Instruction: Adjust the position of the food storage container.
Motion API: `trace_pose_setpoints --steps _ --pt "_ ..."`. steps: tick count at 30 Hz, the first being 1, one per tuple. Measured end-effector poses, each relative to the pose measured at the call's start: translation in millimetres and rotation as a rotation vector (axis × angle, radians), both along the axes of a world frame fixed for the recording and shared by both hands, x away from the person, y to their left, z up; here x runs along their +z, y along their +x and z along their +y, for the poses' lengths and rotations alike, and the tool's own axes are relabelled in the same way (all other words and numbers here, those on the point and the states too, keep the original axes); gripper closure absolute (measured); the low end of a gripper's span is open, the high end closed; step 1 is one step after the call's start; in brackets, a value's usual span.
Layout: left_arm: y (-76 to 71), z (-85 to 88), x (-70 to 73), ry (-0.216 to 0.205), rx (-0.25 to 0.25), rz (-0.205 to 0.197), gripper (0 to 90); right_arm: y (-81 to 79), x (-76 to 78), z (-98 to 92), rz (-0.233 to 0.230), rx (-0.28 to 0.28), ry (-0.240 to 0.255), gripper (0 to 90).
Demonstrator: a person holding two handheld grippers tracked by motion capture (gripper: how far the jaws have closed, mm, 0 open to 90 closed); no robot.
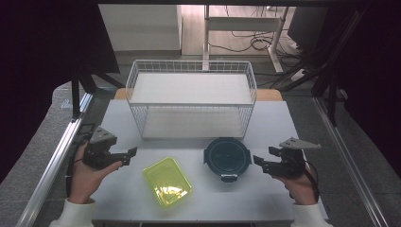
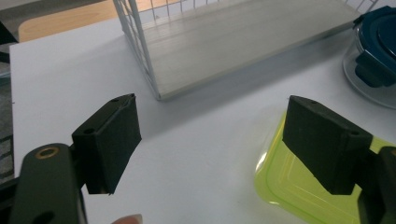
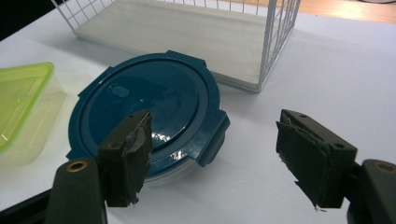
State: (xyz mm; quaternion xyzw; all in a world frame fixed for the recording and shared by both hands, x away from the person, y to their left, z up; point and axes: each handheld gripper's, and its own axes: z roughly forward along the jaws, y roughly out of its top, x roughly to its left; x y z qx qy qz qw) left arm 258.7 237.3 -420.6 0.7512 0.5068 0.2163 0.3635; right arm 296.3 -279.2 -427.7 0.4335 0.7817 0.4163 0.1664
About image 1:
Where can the yellow-green rectangular container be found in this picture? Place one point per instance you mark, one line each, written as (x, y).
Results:
(167, 183)

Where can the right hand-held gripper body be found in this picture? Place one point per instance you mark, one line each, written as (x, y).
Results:
(288, 165)

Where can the round dark-lidded container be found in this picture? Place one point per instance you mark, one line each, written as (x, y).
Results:
(227, 157)

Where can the person's right hand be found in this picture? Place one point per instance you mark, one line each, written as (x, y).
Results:
(301, 189)

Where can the white desk frame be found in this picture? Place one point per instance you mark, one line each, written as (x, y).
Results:
(242, 23)

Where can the dark monitor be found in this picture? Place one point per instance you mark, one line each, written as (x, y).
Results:
(305, 26)

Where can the white cabinet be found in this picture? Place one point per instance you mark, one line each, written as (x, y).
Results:
(142, 26)

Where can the person's left hand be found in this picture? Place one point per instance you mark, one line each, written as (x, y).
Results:
(84, 183)

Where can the black curtain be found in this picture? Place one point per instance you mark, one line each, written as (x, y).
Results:
(38, 63)
(378, 78)

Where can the black metal stand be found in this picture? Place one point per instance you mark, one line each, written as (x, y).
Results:
(75, 94)
(331, 78)

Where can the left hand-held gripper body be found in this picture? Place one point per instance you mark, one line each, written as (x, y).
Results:
(97, 156)

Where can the aluminium rail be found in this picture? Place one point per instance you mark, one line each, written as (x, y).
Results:
(350, 157)
(53, 164)

